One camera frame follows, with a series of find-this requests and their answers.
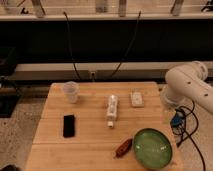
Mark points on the green round bowl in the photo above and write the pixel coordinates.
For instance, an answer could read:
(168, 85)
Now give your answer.
(152, 149)

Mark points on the small white box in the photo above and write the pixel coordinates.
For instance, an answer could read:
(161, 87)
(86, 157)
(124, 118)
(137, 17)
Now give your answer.
(136, 99)

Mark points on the clear plastic cup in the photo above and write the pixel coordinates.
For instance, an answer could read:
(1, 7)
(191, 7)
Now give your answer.
(71, 90)

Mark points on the white wall outlet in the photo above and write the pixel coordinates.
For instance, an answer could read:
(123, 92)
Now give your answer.
(92, 75)

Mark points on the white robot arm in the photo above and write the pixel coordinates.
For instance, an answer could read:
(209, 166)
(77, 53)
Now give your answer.
(188, 81)

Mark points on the black rectangular eraser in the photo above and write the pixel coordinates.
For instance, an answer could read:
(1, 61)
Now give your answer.
(69, 126)

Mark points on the brown red marker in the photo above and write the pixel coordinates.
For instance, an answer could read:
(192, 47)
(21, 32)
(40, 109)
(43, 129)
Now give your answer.
(123, 148)

